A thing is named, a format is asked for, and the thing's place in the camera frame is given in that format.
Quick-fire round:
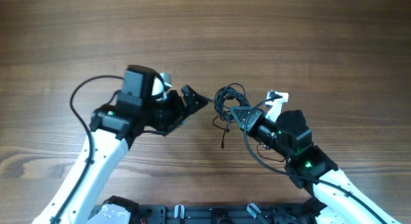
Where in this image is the left black camera cable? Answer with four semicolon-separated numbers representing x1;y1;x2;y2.
51;74;125;224

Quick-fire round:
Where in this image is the black cable bundle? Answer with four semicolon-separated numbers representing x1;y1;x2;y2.
205;82;252;150

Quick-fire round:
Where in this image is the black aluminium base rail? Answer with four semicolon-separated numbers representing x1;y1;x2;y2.
132;203;315;224

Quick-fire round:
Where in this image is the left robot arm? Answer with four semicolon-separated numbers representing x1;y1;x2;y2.
34;65;208;223

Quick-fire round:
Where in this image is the black camera cable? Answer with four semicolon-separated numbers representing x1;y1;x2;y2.
243;94;389;224
51;74;125;224

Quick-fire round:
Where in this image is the right black camera cable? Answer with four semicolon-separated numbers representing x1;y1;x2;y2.
243;94;389;224

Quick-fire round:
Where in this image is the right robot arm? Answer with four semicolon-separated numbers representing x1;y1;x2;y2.
230;107;397;223

